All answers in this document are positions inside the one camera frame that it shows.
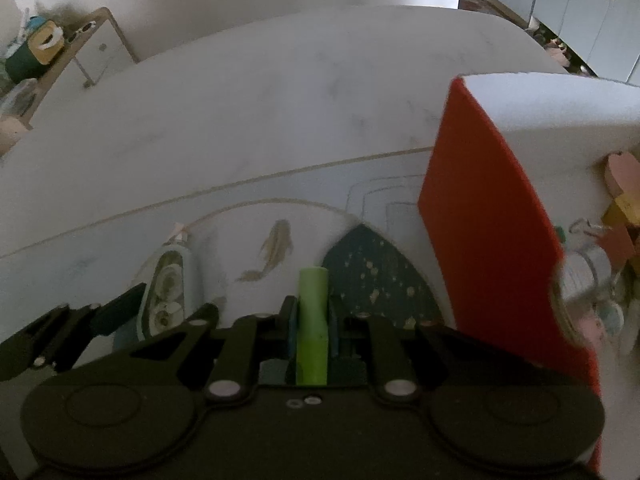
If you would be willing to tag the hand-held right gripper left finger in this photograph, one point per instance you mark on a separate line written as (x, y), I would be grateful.
(292, 330)

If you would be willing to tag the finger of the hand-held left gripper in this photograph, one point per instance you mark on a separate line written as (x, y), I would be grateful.
(120, 307)
(35, 342)

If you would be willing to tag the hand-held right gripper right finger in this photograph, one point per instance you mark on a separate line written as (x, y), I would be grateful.
(334, 330)

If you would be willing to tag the green stick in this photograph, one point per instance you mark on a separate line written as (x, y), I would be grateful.
(312, 325)

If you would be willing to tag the red cardboard box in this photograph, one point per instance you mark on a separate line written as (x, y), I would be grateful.
(475, 210)

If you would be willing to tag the clear jar with brown filling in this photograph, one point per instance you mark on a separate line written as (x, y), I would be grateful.
(575, 300)

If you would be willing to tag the yellow toy block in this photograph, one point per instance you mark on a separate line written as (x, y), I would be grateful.
(625, 207)

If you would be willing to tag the pink toy piece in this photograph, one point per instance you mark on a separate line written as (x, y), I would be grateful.
(622, 170)

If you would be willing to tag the printed table mat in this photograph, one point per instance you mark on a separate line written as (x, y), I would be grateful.
(125, 240)

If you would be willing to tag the brown cardboard box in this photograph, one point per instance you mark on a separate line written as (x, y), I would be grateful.
(10, 130)

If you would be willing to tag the white plastic bag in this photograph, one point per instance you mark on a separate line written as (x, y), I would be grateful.
(20, 97)

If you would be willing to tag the white wooden sideboard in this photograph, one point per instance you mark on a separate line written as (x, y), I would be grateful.
(100, 55)

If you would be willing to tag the patterned door mat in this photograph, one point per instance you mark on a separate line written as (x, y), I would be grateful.
(472, 1)

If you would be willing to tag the row of shoes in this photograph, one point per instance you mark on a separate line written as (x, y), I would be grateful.
(557, 50)

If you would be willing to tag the grey wall cabinet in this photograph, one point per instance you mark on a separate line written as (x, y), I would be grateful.
(575, 0)

